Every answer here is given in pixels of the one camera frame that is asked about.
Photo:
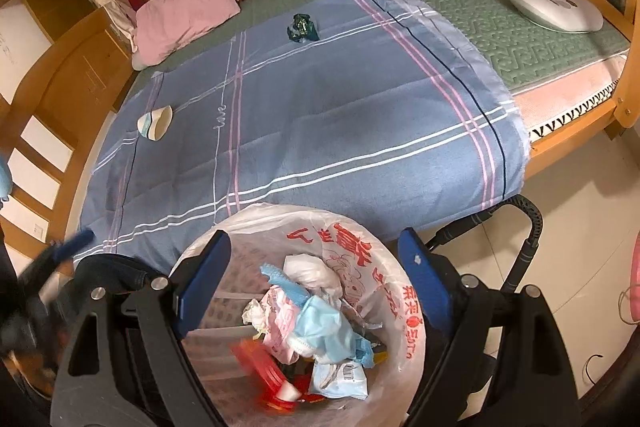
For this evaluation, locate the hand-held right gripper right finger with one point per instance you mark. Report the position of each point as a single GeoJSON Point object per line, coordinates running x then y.
{"type": "Point", "coordinates": [422, 277]}

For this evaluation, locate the pink pillow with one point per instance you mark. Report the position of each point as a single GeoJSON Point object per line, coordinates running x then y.
{"type": "Point", "coordinates": [185, 12]}

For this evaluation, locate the white barcode packet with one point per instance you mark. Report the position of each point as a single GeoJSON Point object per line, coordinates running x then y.
{"type": "Point", "coordinates": [335, 377]}

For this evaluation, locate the trash bin with white bag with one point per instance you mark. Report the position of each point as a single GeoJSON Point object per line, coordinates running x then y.
{"type": "Point", "coordinates": [350, 247]}

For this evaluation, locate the pink bed pad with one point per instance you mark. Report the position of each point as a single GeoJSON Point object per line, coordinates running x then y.
{"type": "Point", "coordinates": [565, 97]}

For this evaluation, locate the blue striped blanket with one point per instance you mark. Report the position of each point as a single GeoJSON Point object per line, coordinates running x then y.
{"type": "Point", "coordinates": [350, 117]}

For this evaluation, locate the white zigzag-print mattress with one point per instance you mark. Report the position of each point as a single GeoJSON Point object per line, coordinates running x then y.
{"type": "Point", "coordinates": [570, 119]}

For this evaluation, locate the white curved device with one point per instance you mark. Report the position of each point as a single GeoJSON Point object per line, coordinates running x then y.
{"type": "Point", "coordinates": [555, 12]}

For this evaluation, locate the dark green wrapper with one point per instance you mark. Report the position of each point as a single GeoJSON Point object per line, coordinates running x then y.
{"type": "Point", "coordinates": [301, 28]}

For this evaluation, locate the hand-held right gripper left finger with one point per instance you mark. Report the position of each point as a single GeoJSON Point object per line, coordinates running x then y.
{"type": "Point", "coordinates": [205, 282]}

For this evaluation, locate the white blue paper cup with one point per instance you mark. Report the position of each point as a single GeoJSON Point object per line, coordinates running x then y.
{"type": "Point", "coordinates": [157, 124]}

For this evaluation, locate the pink white wrapper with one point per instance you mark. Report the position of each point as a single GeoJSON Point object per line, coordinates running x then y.
{"type": "Point", "coordinates": [277, 317]}

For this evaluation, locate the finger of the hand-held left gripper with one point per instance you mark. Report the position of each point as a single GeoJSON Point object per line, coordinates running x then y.
{"type": "Point", "coordinates": [75, 244]}

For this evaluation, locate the green quilted bed mat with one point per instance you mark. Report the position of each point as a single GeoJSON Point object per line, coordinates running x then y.
{"type": "Point", "coordinates": [475, 7]}

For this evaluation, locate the blue paper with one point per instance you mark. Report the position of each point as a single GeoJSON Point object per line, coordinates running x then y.
{"type": "Point", "coordinates": [272, 271]}

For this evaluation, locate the wooden bed frame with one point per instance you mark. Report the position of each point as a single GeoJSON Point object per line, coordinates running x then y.
{"type": "Point", "coordinates": [60, 72]}

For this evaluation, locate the red snack wrapper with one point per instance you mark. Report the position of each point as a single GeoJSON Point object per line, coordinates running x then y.
{"type": "Point", "coordinates": [260, 367]}

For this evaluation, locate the white lattice trash bin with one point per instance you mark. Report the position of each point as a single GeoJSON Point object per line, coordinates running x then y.
{"type": "Point", "coordinates": [220, 287]}

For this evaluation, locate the light blue face mask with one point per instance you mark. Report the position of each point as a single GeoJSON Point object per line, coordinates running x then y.
{"type": "Point", "coordinates": [320, 322]}

